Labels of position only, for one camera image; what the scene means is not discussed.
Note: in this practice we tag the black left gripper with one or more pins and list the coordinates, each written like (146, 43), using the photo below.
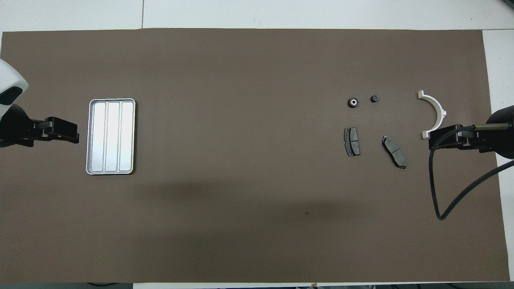
(16, 130)

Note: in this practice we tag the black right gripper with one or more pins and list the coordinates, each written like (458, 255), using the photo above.
(502, 132)

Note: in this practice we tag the small black bearing gear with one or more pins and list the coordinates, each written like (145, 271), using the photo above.
(374, 98)

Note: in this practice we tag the large black bearing gear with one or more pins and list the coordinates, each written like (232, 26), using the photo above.
(350, 105)

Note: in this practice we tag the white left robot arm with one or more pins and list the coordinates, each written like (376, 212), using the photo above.
(10, 86)

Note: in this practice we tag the silver metal tray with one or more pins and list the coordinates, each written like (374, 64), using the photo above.
(110, 136)

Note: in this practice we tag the curved dark brake pad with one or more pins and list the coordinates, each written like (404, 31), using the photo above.
(394, 152)

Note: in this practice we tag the rectangular dark brake pad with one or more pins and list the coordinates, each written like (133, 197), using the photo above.
(352, 141)

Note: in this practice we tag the brown table mat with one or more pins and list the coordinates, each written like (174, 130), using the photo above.
(241, 120)

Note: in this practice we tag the white semicircular plastic bracket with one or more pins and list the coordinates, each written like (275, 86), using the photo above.
(437, 106)

